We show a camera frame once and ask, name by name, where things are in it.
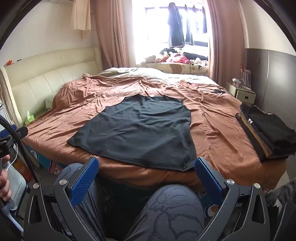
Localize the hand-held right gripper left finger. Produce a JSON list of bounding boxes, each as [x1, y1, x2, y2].
[[23, 156, 104, 241]]

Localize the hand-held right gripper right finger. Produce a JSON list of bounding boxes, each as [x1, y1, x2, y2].
[[194, 156, 278, 241]]

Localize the black sleeveless vest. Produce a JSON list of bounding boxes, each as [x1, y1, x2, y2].
[[67, 94, 197, 172]]

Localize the stack of folded dark clothes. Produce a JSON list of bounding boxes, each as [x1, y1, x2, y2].
[[235, 104, 296, 161]]

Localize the person's left hand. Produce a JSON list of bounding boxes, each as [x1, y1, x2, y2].
[[0, 154, 12, 202]]

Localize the orange box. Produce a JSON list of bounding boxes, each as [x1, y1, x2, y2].
[[14, 160, 34, 183]]

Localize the cartoon print bedsheet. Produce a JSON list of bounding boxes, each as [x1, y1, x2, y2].
[[25, 141, 223, 219]]

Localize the green tissue pack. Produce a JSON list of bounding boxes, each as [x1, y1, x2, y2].
[[24, 111, 38, 126]]

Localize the person's grey patterned legs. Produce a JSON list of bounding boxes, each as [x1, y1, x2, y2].
[[125, 184, 205, 241]]

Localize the brown blanket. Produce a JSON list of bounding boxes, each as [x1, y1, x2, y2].
[[23, 75, 293, 186]]

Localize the pale green pillow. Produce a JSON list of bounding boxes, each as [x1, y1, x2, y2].
[[45, 96, 59, 110]]

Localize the dark fuzzy cloth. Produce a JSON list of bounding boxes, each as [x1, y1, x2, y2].
[[265, 178, 296, 210]]

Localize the cream padded headboard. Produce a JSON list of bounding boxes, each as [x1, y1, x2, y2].
[[0, 46, 103, 127]]

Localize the cream nightstand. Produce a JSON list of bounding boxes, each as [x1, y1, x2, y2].
[[226, 82, 256, 102]]

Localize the pale green quilt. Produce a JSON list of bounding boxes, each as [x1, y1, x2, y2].
[[97, 67, 168, 80]]

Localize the bear print window cushion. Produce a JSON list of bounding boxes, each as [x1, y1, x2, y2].
[[146, 61, 210, 75]]

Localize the grey wardrobe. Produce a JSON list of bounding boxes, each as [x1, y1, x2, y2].
[[245, 48, 296, 130]]

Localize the cartoon print bedding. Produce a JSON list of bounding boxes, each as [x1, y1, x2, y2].
[[144, 47, 210, 65]]

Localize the pink curtain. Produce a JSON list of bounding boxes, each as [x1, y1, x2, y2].
[[203, 0, 245, 86], [89, 0, 137, 77]]

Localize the cream hanging cloth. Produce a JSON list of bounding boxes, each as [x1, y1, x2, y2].
[[72, 0, 92, 39]]

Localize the hanging dark garment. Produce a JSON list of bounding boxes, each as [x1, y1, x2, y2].
[[185, 6, 207, 46]]

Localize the hanging dark jacket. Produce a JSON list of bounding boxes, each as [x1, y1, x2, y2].
[[168, 3, 185, 48]]

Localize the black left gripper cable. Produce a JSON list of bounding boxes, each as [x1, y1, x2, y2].
[[0, 115, 40, 186]]

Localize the black cable on bed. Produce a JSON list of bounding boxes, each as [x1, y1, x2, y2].
[[192, 83, 226, 96]]

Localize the wire rack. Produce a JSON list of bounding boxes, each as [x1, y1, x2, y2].
[[239, 64, 253, 90]]

